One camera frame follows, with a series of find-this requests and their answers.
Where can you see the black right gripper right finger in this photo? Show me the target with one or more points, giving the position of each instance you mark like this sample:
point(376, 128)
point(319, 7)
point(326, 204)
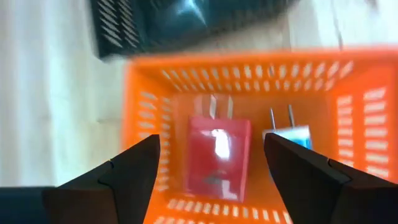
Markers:
point(311, 186)

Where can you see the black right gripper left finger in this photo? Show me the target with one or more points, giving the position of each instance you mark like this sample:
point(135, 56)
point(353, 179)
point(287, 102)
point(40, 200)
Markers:
point(124, 186)

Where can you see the small blue white charger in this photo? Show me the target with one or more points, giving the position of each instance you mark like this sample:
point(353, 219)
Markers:
point(298, 133)

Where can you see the large red charger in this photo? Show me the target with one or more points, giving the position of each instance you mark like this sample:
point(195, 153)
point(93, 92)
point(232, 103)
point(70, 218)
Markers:
point(205, 161)

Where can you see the orange slotted plastic basket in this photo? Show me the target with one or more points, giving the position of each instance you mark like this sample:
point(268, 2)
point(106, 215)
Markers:
point(217, 59)

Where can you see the black slotted plastic basket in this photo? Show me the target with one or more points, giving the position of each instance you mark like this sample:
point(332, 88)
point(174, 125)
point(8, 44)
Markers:
point(161, 25)

